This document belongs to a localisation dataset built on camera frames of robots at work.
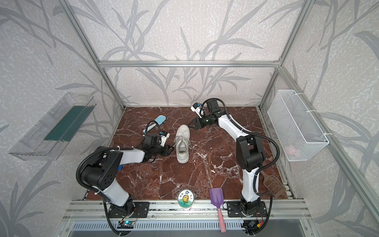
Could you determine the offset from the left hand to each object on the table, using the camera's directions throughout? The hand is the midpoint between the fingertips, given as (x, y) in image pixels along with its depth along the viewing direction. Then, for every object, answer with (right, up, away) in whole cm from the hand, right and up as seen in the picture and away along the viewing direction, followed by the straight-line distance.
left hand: (173, 142), depth 96 cm
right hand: (+13, +15, -5) cm, 21 cm away
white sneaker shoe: (+7, +1, -5) cm, 8 cm away
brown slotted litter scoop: (+60, -23, -15) cm, 66 cm away
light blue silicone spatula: (-12, +15, +16) cm, 25 cm away
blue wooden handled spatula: (-11, -1, -44) cm, 45 cm away
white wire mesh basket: (+59, +9, -34) cm, 68 cm away
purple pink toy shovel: (+26, -25, -18) cm, 41 cm away
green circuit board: (-19, -36, -24) cm, 47 cm away
